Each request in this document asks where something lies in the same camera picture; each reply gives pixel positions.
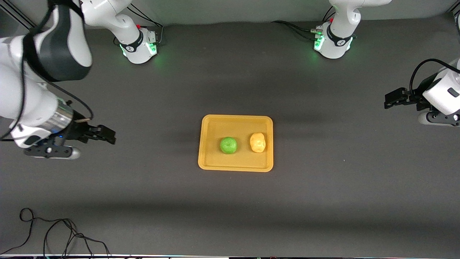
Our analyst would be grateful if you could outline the loose thin black cable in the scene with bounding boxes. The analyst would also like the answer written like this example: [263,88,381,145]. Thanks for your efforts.
[0,208,111,258]

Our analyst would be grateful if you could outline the black right arm base cables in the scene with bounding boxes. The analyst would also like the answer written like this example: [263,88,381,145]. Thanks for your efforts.
[114,4,165,46]

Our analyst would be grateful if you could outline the black arm base cables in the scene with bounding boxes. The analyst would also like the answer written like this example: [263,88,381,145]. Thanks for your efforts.
[272,6,336,41]
[114,4,165,46]

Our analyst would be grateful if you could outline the black left arm base cables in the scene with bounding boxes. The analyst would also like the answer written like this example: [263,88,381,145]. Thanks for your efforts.
[272,6,336,41]

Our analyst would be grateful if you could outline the green apple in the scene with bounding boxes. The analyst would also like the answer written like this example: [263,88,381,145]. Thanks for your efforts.
[220,137,238,154]

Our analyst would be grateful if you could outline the yellow plastic tray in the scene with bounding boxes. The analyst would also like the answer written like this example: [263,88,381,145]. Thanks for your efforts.
[198,114,274,172]

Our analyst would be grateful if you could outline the yellow potato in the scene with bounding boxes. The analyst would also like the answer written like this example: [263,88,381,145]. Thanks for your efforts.
[250,132,266,153]

